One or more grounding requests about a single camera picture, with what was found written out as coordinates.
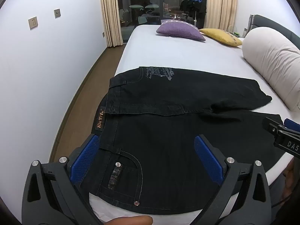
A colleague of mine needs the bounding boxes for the beige bolster pillow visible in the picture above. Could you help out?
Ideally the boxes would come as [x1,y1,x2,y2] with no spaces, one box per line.
[241,26,300,112]

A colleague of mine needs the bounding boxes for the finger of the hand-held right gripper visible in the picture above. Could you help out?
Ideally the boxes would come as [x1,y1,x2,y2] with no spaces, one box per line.
[262,117,300,158]
[283,118,300,136]

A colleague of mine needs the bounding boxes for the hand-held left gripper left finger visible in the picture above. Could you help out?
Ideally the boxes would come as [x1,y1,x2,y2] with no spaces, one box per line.
[22,133,104,225]

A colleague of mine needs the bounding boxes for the grey headboard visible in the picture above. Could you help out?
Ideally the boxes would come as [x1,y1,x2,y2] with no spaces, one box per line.
[245,14,300,50]

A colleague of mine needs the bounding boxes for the beige curtain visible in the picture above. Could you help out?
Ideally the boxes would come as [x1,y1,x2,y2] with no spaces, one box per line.
[203,0,238,37]
[98,0,123,48]

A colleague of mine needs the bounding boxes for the purple pillow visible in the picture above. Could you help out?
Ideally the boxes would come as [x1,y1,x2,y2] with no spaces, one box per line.
[156,20,206,41]

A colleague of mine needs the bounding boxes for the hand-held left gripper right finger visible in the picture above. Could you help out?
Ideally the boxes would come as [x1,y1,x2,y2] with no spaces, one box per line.
[187,135,278,225]

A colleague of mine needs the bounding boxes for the dark hanging clothes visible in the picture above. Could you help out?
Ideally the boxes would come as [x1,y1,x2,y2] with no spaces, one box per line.
[179,0,207,14]

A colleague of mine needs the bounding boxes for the yellow pillow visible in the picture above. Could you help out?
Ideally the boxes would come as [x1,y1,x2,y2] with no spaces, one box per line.
[199,28,242,47]

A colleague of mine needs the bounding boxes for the white bed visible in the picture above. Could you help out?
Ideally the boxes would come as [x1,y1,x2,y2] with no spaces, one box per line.
[48,24,300,225]

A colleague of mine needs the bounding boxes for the black denim pants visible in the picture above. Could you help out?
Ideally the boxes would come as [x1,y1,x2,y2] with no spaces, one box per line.
[90,66,285,215]

